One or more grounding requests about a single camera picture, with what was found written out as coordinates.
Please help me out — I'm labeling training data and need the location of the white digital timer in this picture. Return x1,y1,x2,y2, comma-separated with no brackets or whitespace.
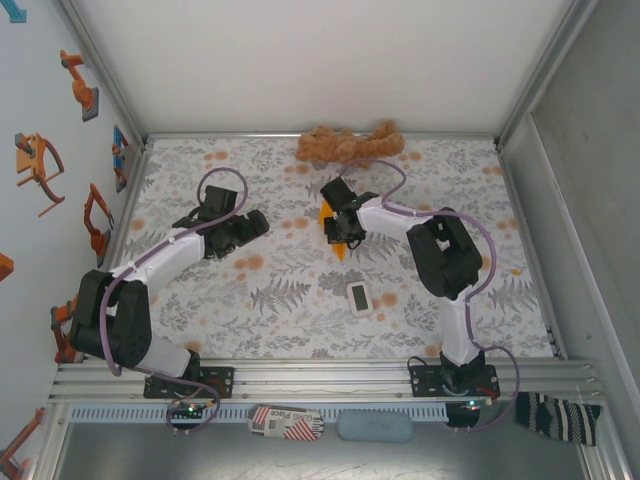
345,281,374,318

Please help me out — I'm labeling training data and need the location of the brown teddy bear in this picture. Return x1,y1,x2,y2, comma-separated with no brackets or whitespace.
295,119,406,170

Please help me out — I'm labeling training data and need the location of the floral patterned table mat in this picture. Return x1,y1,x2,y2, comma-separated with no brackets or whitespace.
94,137,556,360

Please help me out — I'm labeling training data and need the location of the red white printed package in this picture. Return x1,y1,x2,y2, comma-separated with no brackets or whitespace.
247,404,325,442

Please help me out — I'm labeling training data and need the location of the grey blue sponge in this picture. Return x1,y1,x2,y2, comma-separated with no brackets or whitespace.
336,409,414,444

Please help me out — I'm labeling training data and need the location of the black white striped sock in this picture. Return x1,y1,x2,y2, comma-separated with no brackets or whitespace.
513,391,603,448

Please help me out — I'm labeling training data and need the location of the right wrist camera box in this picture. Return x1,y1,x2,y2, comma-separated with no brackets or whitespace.
319,178,360,207

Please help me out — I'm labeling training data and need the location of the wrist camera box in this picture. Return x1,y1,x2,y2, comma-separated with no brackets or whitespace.
201,184,240,217
319,178,360,207

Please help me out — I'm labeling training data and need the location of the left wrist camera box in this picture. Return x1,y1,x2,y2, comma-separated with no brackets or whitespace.
201,184,240,217

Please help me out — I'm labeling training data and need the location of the thin aluminium frame rail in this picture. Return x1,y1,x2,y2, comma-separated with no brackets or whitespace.
142,131,501,142

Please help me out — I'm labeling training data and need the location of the aluminium side frame rail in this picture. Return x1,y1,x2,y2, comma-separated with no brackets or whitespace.
79,139,154,362
494,139,569,361

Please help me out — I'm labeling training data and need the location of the blue orange wall sticker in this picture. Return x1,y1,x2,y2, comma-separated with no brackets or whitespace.
110,124,132,194

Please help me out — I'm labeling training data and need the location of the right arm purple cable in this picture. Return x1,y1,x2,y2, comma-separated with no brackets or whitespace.
335,158,521,434

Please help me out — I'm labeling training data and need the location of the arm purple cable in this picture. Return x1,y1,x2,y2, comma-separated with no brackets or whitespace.
335,158,521,434
97,167,250,437

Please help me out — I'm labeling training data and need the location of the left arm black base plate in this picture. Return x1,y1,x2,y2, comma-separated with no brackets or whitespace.
143,366,236,400

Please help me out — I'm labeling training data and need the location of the wide aluminium frame rail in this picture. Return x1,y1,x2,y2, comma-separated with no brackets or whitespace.
47,357,606,405

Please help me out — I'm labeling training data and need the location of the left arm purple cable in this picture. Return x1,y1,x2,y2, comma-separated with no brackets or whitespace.
97,167,250,437

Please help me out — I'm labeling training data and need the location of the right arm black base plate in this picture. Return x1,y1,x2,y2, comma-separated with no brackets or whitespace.
408,364,500,400

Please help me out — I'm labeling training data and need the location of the aluminium frame post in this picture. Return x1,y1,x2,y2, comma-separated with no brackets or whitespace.
492,0,603,149
55,0,151,149

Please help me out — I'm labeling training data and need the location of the white slotted cable duct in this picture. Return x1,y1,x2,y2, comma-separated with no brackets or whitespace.
67,403,449,424

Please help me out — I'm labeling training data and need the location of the orange gripper claw wall sticker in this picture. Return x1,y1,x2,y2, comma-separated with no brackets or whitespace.
13,132,67,219

